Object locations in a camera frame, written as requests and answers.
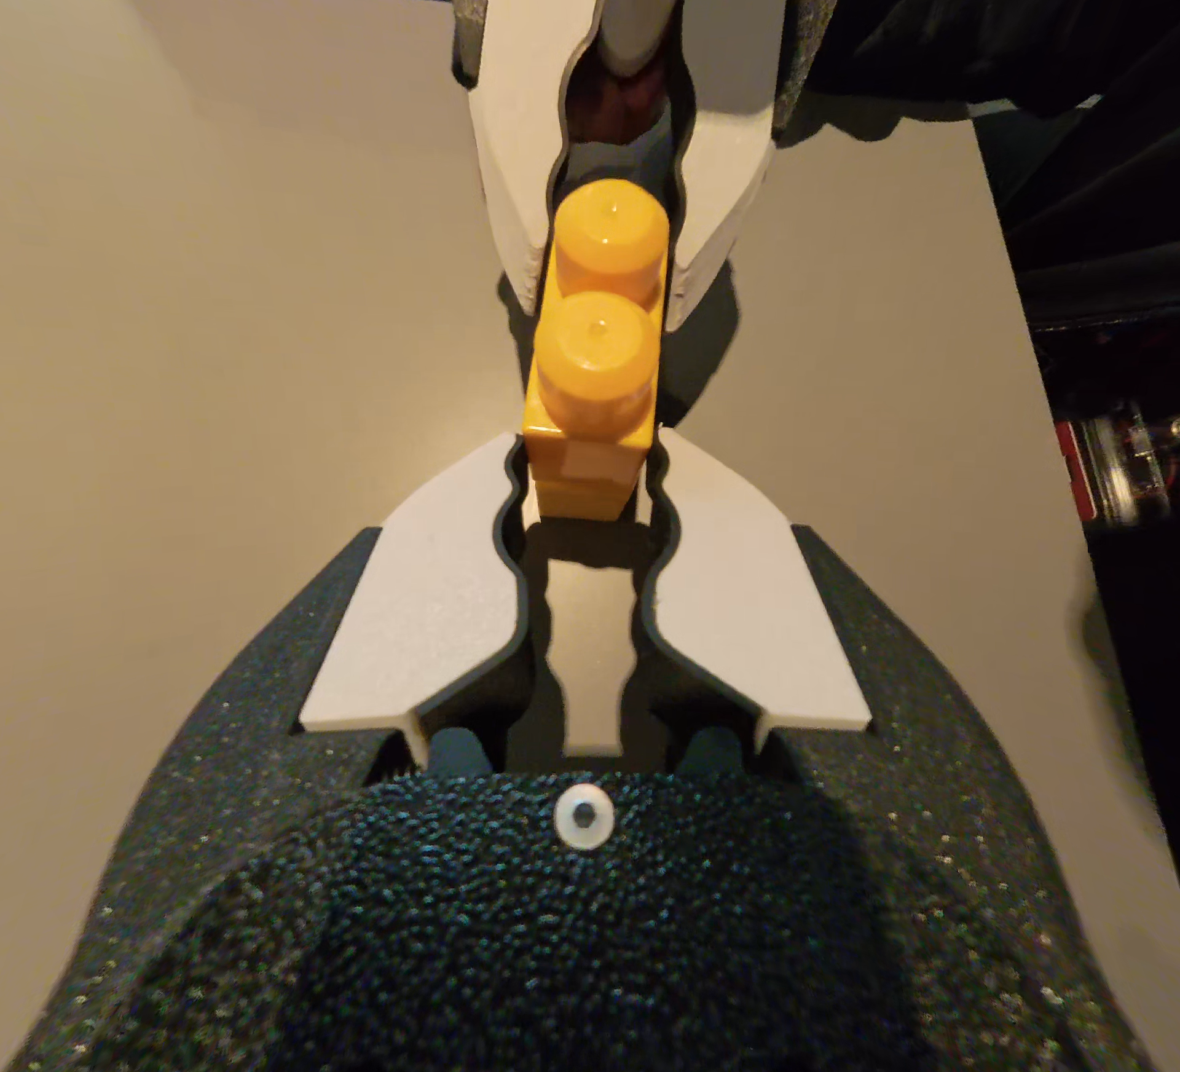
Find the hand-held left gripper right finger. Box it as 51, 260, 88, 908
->
640, 427, 874, 755

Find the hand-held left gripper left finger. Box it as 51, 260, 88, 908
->
298, 431, 533, 765

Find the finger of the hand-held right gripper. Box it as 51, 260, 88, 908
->
467, 0, 607, 318
663, 0, 794, 335

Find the yellow single-stud block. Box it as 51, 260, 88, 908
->
531, 475, 638, 527

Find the person's right hand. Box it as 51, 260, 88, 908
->
564, 58, 669, 147

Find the red transparent object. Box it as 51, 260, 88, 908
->
1053, 404, 1180, 530

